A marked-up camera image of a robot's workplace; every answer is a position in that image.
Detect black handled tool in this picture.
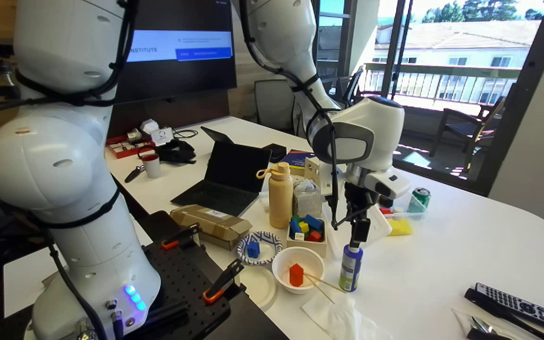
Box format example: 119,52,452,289
124,165,146,184

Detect heap of coloured blocks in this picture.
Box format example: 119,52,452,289
289,213,324,243

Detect yellow sponge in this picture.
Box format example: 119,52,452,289
387,218,414,237

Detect white tissue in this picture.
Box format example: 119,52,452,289
301,292,391,340

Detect cardboard box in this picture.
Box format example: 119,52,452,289
170,204,253,251

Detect white power adapter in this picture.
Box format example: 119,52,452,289
151,127,175,146

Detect white mug red rim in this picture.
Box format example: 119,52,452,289
137,147,162,179

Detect blue patterned paper plate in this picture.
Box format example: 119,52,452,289
236,230,284,266

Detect small black case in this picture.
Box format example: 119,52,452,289
262,143,288,164

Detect beige water bottle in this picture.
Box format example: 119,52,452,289
256,161,295,230

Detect wooden chopstick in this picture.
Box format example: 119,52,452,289
303,275,336,304
303,272,347,294

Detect plain white paper plate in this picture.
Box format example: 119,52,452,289
238,264,278,311

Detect bag of plastic cutlery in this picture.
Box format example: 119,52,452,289
451,308,530,340

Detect window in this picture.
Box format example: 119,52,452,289
317,0,544,197

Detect green soda can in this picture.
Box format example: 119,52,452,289
407,187,432,216

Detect black remote control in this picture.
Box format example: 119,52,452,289
474,282,544,337

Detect wooden outdoor chair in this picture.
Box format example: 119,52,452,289
428,96,507,171

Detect black laptop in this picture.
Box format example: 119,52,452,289
170,126,272,217

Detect clear plastic container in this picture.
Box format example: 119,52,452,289
380,207,427,221

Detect crumpled silver wrapped jar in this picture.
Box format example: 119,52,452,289
293,179,323,219

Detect blue bottle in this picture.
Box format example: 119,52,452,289
339,244,364,293

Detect orange black clamp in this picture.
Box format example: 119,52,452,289
161,223,202,250
202,258,245,304

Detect white bowl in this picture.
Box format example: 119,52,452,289
272,246,326,295

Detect black office chair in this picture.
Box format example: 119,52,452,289
322,66,365,110

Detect red box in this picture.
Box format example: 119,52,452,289
105,134,156,160

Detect red block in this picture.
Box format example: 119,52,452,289
289,263,305,288

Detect large wall monitor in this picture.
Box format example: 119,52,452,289
110,0,238,105

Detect blue book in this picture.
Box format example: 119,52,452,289
279,150,316,177

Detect white tray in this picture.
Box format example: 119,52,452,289
321,202,393,259

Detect black cloth pouch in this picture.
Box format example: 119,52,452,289
156,139,197,165

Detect grey office chair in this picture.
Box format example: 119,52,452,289
254,78,297,133

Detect wooden box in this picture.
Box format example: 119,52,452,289
286,215,328,258

